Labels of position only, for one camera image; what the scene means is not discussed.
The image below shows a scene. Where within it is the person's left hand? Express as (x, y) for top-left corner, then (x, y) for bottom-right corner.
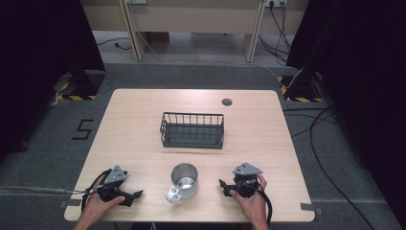
(81, 173), (126, 222)

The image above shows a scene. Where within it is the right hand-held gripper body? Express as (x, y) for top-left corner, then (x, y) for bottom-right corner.
(232, 162), (263, 199)

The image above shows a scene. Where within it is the black wire basket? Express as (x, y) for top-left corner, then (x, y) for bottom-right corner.
(159, 111), (225, 150)

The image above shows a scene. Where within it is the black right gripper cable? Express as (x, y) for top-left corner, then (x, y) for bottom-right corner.
(252, 183), (273, 228)

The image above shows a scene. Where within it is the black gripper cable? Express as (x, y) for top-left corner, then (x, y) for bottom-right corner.
(252, 183), (273, 228)
(80, 169), (113, 213)

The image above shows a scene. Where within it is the grey cable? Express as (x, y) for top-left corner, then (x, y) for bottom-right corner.
(0, 185), (97, 196)

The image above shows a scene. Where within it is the yellow black hazard tape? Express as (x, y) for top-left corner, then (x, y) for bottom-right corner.
(277, 75), (324, 104)
(56, 80), (98, 102)

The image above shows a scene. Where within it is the person's right hand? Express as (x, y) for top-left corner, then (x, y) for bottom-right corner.
(229, 173), (270, 223)

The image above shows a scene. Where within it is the black stand base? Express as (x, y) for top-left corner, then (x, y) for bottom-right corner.
(70, 69), (106, 98)
(287, 74), (318, 99)

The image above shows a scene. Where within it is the thick black floor cable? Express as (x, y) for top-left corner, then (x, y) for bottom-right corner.
(308, 106), (376, 230)

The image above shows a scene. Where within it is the thin black floor cable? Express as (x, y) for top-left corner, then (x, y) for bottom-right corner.
(282, 106), (339, 139)
(96, 37), (132, 52)

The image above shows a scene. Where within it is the silver metal cup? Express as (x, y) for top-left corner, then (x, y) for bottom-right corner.
(165, 163), (200, 204)

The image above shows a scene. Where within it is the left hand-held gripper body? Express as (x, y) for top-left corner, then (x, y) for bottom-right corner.
(96, 164), (135, 207)

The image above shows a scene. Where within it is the grey tape piece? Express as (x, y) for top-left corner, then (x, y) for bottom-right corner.
(300, 202), (324, 216)
(59, 198), (83, 209)

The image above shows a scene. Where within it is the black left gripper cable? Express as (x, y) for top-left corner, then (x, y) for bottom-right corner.
(80, 169), (113, 213)

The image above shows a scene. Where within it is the black curtain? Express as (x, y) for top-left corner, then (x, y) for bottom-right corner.
(285, 0), (406, 230)
(0, 0), (106, 165)

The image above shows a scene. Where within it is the beige desk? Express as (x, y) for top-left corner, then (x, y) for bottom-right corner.
(119, 0), (267, 64)

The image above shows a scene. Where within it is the bundle of black cables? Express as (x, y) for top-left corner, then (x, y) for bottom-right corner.
(258, 2), (293, 65)

